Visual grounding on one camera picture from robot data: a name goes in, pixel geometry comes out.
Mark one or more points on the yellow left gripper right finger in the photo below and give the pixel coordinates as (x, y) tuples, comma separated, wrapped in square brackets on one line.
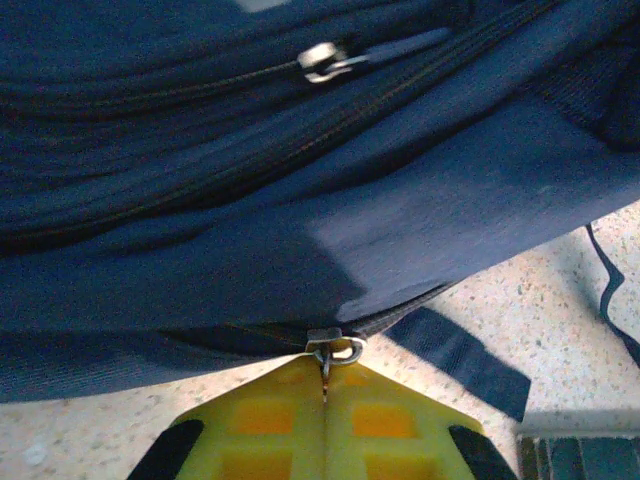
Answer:
[(395, 440)]

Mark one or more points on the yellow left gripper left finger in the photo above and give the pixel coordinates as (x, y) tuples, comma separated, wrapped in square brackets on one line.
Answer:
[(260, 440)]

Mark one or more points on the teal illustrated picture book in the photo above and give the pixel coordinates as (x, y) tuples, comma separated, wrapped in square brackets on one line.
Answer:
[(580, 450)]

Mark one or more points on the navy blue backpack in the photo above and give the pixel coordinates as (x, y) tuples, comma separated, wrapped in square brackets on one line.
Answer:
[(250, 175)]

